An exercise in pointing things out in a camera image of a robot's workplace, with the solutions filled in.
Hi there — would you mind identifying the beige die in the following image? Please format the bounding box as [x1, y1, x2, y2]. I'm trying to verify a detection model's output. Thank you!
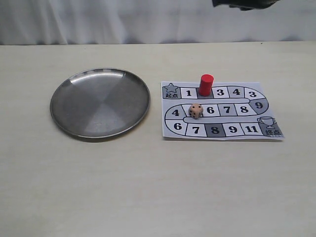
[189, 103, 203, 119]

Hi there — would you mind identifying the red cylinder game piece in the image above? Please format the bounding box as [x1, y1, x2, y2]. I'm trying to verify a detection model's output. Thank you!
[198, 74, 214, 97]

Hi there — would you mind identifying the round metal plate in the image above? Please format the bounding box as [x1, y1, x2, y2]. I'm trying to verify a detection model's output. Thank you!
[50, 68, 151, 140]

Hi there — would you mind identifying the paper game board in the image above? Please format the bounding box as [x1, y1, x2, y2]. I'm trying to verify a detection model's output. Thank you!
[161, 81, 284, 140]

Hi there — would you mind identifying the dark object at top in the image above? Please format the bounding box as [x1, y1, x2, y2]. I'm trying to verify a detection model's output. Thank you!
[212, 0, 278, 11]

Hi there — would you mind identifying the white curtain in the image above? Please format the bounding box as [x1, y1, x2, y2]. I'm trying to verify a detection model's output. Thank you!
[0, 0, 316, 45]

